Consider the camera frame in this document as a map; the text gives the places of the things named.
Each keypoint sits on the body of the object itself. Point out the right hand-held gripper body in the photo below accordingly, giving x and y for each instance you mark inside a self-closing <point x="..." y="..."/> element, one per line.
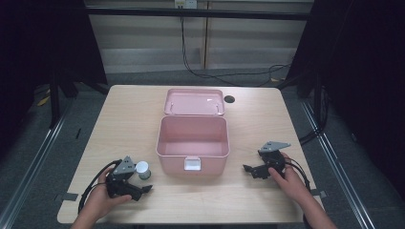
<point x="272" y="159"/>

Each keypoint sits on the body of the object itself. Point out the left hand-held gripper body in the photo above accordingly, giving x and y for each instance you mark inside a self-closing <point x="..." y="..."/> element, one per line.
<point x="120" y="186"/>

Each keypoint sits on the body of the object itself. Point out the small white capped bottle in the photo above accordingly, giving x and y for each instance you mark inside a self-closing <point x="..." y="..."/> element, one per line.
<point x="143" y="168"/>

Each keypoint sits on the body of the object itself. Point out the pink storage box with lid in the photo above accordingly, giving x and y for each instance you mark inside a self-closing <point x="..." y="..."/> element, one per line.
<point x="191" y="140"/>

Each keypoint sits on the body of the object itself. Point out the person's left hand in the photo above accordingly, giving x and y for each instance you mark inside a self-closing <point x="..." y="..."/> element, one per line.
<point x="102" y="200"/>

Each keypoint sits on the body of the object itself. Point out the person's right hand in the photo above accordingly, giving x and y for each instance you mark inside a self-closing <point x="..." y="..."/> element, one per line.
<point x="290" y="186"/>

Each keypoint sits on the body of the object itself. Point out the grey tape strip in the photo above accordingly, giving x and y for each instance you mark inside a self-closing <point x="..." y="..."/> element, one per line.
<point x="67" y="197"/>
<point x="319" y="193"/>

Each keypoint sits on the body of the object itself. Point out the small black floor marker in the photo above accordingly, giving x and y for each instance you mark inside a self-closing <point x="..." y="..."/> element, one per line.
<point x="78" y="133"/>

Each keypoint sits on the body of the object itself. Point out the black metal stand leg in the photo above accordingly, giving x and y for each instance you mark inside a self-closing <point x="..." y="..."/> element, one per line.
<point x="54" y="101"/>

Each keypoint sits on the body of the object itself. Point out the yellow tape piece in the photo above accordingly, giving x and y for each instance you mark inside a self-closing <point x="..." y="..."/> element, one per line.
<point x="43" y="100"/>

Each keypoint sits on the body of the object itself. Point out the black curtain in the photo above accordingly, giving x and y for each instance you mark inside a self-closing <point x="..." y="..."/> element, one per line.
<point x="38" y="47"/>
<point x="366" y="79"/>

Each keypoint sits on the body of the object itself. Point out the black horizontal metal bar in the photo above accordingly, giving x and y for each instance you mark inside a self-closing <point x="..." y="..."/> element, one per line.
<point x="197" y="13"/>

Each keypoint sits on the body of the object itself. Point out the metal floor rail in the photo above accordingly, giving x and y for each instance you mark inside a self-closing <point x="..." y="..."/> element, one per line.
<point x="30" y="171"/>
<point x="344" y="181"/>

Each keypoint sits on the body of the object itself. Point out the white wall socket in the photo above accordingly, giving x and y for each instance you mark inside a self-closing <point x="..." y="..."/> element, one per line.
<point x="186" y="3"/>

